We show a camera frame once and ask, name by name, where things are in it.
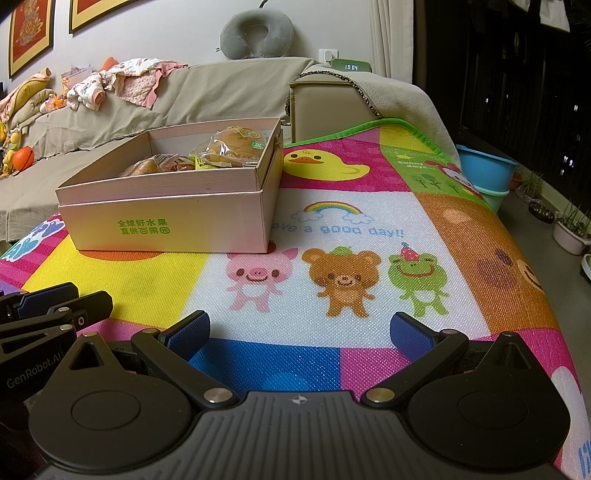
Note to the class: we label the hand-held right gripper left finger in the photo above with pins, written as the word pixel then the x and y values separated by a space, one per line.
pixel 189 334

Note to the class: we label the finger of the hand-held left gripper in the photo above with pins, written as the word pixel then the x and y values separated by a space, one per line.
pixel 46 296
pixel 87 309

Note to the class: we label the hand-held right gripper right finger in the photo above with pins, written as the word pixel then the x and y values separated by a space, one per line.
pixel 408 334

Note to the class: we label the pink cardboard box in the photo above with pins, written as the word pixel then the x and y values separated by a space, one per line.
pixel 184 217

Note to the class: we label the wafer roll clear packet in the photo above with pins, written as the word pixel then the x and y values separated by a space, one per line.
pixel 143 167

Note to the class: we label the bread bun clear packet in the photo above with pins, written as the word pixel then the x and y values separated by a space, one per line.
pixel 235 143

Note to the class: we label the orange toy ball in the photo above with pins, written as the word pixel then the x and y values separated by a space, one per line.
pixel 23 158

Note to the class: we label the colourful cartoon play mat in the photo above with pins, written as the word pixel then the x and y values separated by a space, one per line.
pixel 323 217

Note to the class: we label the yellow plush toy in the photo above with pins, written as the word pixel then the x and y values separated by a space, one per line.
pixel 9 154

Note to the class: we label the teal plastic basin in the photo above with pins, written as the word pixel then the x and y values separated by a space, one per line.
pixel 496 198

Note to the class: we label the dark plant pot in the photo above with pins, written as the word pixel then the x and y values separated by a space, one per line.
pixel 540 212

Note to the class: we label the blue plastic basin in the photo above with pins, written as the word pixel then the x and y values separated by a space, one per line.
pixel 480 168

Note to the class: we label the white plant pot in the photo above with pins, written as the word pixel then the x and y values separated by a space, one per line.
pixel 568 235

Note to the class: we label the white container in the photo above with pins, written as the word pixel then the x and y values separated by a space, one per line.
pixel 586 267

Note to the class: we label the small potted plant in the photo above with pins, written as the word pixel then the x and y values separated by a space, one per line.
pixel 528 184

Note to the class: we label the yellow pink cloth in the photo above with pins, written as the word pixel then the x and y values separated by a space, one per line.
pixel 27 90

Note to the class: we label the beige fringed blanket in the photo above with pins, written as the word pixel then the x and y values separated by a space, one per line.
pixel 406 101

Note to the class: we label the pink floral clothes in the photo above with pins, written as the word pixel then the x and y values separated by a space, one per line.
pixel 134 76

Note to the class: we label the orange toy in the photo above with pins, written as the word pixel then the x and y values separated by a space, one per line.
pixel 108 62

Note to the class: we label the beige covered sofa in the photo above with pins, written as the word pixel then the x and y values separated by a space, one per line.
pixel 217 92

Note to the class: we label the red framed picture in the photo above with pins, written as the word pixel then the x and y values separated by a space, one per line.
pixel 30 32
pixel 97 11

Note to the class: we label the green digital clock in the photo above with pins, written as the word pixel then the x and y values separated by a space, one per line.
pixel 352 67

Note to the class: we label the beige curtain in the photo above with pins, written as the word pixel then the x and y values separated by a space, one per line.
pixel 392 37

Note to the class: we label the grey neck pillow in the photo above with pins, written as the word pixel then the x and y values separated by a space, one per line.
pixel 235 37

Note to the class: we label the hanging white cloth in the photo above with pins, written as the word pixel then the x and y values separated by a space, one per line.
pixel 554 14

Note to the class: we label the white wall socket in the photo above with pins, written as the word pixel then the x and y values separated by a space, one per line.
pixel 324 54

